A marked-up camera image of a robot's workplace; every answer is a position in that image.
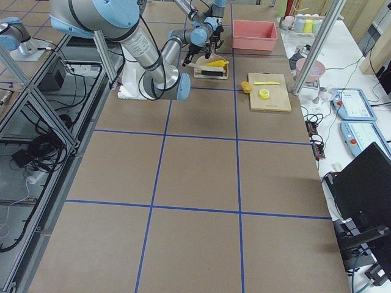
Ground pink bowl with ice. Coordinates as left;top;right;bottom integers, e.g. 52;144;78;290
295;58;326;82

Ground yellow lemon slice toy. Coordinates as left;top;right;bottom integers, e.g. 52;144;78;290
258;89;270;99

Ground black monitor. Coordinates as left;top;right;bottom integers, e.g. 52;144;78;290
325;142;390;274

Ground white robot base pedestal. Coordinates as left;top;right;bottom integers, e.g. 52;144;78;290
118;49;152;100

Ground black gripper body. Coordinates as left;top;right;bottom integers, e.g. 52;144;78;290
186;42;212;58
211;24;224;43

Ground upper blue teach pendant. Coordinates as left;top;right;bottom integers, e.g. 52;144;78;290
331;88;377;121

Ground brown toy potato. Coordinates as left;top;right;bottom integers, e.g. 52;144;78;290
241;81;252;94

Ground yellow plastic knife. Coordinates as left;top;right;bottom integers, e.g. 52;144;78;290
254;81;281;85

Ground aluminium frame post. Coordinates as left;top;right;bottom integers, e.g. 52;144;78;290
293;0;346;96

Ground beige plastic dustpan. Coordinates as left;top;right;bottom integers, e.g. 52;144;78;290
193;53;229;80

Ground wooden cutting board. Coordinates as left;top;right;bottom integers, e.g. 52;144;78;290
248;73;291;112

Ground lower blue teach pendant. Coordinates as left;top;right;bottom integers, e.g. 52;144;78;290
340;121;390;157

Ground wooden hand brush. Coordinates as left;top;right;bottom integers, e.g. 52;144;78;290
182;62;228;79

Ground pink plastic bin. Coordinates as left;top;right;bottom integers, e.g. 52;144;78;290
232;20;278;51

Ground blue teach pendant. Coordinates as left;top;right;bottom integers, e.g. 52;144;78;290
340;121;390;157
331;88;377;121

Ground yellow toy corn cob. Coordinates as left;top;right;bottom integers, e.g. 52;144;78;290
205;59;229;68

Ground stack of coloured cups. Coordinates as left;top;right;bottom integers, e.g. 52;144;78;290
279;13;324;34

